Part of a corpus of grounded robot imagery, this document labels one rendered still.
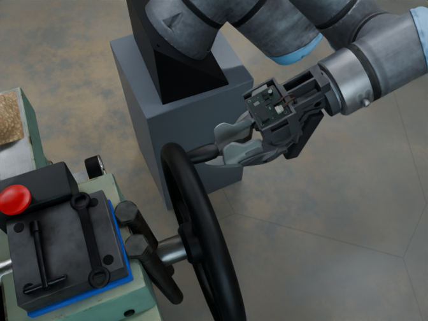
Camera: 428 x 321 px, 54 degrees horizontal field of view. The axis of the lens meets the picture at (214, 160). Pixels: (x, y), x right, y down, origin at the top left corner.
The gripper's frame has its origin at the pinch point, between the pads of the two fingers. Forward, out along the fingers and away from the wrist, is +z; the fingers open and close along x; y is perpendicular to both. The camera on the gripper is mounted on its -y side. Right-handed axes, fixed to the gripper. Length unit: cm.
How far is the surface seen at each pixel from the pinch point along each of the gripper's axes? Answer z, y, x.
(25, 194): 13.8, 27.4, 8.9
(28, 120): 19.9, 15.7, -11.3
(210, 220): 1.1, 14.9, 14.6
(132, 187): 42, -71, -46
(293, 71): -35, -99, -76
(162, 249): 10.7, 5.4, 11.5
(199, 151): 0.6, 6.1, 1.0
